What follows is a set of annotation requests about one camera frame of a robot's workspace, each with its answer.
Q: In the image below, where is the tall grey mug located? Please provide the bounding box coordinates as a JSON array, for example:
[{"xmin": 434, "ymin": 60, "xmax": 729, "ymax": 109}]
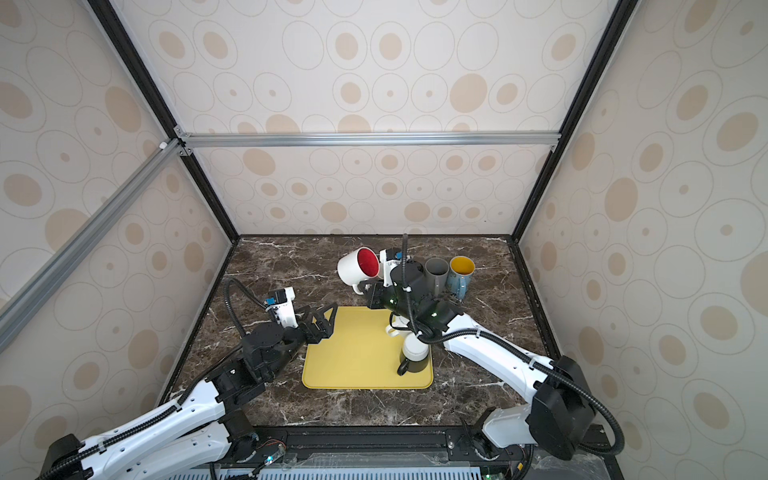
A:
[{"xmin": 424, "ymin": 257, "xmax": 450, "ymax": 297}]

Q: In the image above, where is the blue butterfly mug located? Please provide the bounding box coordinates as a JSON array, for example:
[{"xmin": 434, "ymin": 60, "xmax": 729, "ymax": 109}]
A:
[{"xmin": 446, "ymin": 256, "xmax": 476, "ymax": 302}]

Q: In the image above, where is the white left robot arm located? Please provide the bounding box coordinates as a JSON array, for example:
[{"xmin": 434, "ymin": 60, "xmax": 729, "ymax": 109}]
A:
[{"xmin": 39, "ymin": 303, "xmax": 339, "ymax": 479}]

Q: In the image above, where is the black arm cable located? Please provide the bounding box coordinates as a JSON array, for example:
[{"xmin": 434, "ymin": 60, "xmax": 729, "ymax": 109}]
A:
[
  {"xmin": 35, "ymin": 277, "xmax": 271, "ymax": 480},
  {"xmin": 400, "ymin": 233, "xmax": 626, "ymax": 457}
]

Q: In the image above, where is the black mug white bottom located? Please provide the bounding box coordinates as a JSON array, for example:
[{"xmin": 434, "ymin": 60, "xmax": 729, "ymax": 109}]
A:
[{"xmin": 397, "ymin": 333, "xmax": 430, "ymax": 376}]

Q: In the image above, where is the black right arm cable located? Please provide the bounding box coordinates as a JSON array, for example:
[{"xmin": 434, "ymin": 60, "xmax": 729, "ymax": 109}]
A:
[{"xmin": 400, "ymin": 233, "xmax": 626, "ymax": 457}]

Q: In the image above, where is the aluminium rail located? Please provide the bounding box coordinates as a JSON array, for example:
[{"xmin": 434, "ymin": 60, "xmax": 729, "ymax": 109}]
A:
[
  {"xmin": 1, "ymin": 138, "xmax": 181, "ymax": 350},
  {"xmin": 181, "ymin": 131, "xmax": 560, "ymax": 148}
]

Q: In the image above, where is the black corner frame post left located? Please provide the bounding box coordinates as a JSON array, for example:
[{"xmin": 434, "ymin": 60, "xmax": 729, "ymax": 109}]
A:
[{"xmin": 86, "ymin": 0, "xmax": 240, "ymax": 245}]

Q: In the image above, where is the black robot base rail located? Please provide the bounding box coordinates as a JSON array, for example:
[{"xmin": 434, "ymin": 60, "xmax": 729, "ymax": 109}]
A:
[{"xmin": 209, "ymin": 423, "xmax": 625, "ymax": 480}]

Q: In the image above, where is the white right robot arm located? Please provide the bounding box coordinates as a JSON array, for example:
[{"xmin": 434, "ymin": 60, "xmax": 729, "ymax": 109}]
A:
[{"xmin": 354, "ymin": 261, "xmax": 597, "ymax": 460}]

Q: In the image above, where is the aluminium rail left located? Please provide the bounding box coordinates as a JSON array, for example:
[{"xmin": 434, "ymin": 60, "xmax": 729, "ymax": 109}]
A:
[{"xmin": 1, "ymin": 138, "xmax": 181, "ymax": 350}]

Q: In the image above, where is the black corner frame post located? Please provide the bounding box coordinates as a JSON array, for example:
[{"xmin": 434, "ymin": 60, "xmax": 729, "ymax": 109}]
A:
[
  {"xmin": 510, "ymin": 0, "xmax": 638, "ymax": 245},
  {"xmin": 86, "ymin": 0, "xmax": 240, "ymax": 245}
]

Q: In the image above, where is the white ribbed-bottom mug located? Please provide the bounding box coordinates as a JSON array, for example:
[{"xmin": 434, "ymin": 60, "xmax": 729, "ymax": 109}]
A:
[{"xmin": 386, "ymin": 313, "xmax": 411, "ymax": 337}]

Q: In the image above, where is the yellow plastic tray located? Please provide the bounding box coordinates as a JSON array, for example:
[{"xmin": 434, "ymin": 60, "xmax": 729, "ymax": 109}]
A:
[{"xmin": 302, "ymin": 306, "xmax": 434, "ymax": 390}]

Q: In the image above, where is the black corner frame post right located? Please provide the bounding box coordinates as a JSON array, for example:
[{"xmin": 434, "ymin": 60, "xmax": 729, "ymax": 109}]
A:
[{"xmin": 510, "ymin": 0, "xmax": 638, "ymax": 245}]

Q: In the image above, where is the aluminium rail back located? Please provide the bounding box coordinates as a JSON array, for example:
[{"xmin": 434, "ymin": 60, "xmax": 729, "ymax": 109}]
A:
[{"xmin": 181, "ymin": 131, "xmax": 560, "ymax": 148}]

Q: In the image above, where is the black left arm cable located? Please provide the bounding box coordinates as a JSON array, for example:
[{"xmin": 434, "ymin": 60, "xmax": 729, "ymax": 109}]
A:
[{"xmin": 35, "ymin": 277, "xmax": 271, "ymax": 480}]

